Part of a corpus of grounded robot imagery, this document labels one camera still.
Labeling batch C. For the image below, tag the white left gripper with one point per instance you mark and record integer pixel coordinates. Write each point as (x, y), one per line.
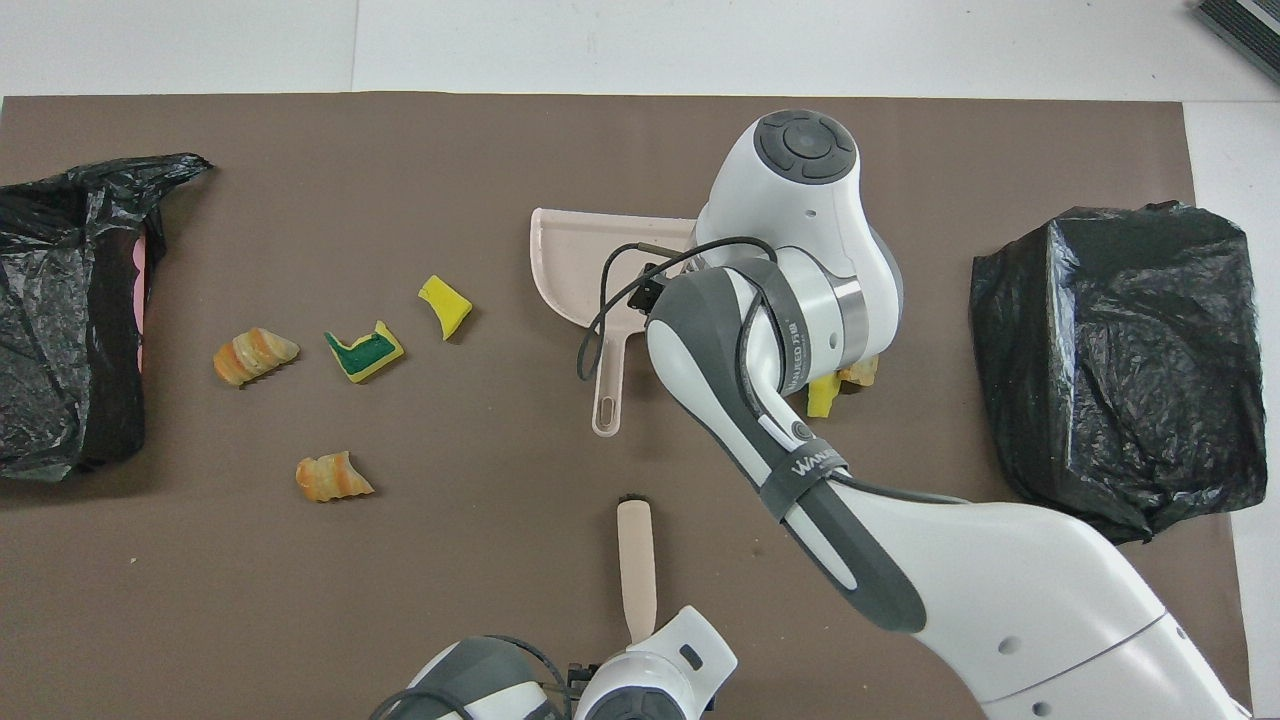
(690, 650)

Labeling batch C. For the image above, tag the beige plastic dustpan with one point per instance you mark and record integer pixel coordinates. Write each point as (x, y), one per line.
(570, 260)

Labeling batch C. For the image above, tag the beige hand brush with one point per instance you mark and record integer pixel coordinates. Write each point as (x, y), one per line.
(637, 570)

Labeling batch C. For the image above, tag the small yellow green sponge block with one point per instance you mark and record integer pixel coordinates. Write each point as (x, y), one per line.
(820, 398)

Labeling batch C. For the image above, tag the tan crumbly sponge piece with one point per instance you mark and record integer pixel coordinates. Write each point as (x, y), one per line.
(862, 375)

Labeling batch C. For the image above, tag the notched green yellow sponge piece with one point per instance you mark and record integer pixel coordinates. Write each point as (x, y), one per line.
(375, 356)

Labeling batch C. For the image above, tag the pale orange sponge piece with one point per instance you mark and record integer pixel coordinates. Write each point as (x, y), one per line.
(330, 478)

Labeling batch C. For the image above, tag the orange striped sponge piece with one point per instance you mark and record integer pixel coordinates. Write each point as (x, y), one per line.
(255, 355)

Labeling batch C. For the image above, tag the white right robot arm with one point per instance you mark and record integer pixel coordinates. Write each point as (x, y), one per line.
(1000, 600)

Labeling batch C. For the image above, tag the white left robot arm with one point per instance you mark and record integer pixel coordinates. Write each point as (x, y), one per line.
(470, 685)

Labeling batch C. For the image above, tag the black bag lined pink bin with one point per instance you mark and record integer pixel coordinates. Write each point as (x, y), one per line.
(60, 300)

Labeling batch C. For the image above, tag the brown table mat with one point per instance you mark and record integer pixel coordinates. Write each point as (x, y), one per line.
(400, 150)

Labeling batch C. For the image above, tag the grey ribbed device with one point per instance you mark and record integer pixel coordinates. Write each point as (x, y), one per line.
(1245, 25)

